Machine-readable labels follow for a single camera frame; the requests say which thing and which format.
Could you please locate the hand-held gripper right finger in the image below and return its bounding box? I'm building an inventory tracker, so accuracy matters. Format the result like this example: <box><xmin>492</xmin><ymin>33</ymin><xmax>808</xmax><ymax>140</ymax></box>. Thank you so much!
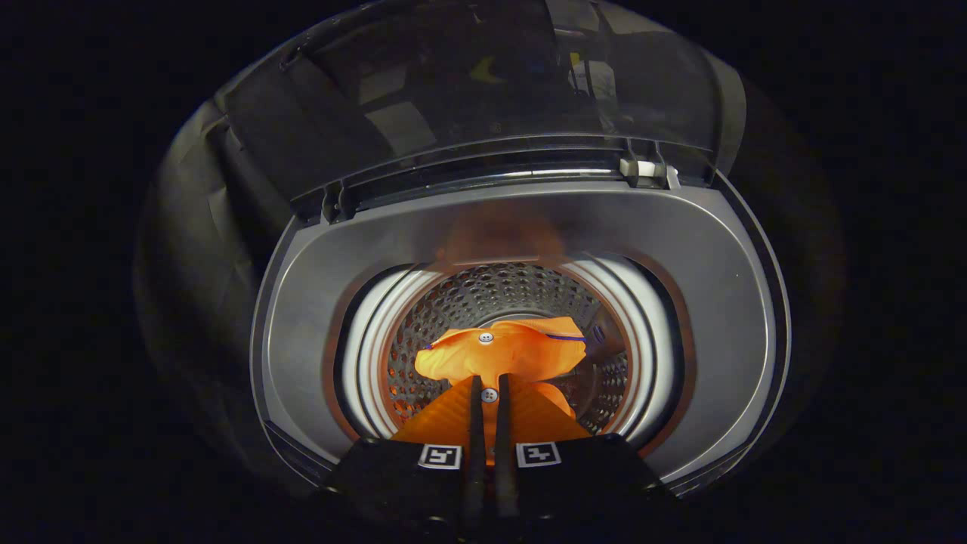
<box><xmin>495</xmin><ymin>374</ymin><xmax>673</xmax><ymax>542</ymax></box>

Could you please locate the transparent washing machine lid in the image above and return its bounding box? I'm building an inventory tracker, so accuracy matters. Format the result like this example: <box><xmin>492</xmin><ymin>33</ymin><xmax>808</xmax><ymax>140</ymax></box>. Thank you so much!
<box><xmin>215</xmin><ymin>0</ymin><xmax>749</xmax><ymax>224</ymax></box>

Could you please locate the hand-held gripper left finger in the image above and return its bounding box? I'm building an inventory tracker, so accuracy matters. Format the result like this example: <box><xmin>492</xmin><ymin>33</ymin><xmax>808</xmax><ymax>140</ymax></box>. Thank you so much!
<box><xmin>325</xmin><ymin>376</ymin><xmax>490</xmax><ymax>542</ymax></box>

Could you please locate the grey washing machine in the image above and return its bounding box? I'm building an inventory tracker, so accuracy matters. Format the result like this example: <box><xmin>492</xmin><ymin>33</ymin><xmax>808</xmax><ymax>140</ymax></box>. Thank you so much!
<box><xmin>249</xmin><ymin>178</ymin><xmax>792</xmax><ymax>499</ymax></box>

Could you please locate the yellow polo shirt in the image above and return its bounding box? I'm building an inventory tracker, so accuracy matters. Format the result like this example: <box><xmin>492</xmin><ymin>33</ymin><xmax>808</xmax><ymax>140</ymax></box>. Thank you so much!
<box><xmin>414</xmin><ymin>317</ymin><xmax>590</xmax><ymax>421</ymax></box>

